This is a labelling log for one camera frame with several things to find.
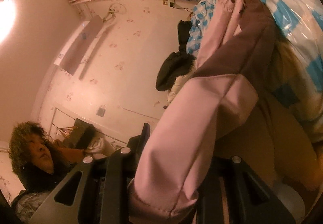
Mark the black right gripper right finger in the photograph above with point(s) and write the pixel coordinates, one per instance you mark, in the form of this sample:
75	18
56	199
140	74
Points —
233	193

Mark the black coat on bed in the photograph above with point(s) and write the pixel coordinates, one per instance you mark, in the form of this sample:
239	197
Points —
177	63

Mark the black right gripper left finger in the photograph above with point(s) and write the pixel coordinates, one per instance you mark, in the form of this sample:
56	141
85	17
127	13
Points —
96	190

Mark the wall mounted air conditioner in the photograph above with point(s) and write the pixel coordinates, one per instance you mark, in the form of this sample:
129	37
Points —
75	48

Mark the blue white checkered bed sheet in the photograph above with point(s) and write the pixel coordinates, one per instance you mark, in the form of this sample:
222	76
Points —
295	73

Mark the pink and brown jacket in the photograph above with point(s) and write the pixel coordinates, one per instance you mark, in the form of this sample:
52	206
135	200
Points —
224	109

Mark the white wall power socket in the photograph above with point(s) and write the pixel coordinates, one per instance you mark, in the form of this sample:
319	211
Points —
169	3

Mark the person with curly hair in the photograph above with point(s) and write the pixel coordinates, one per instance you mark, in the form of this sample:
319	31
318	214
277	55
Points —
40	166

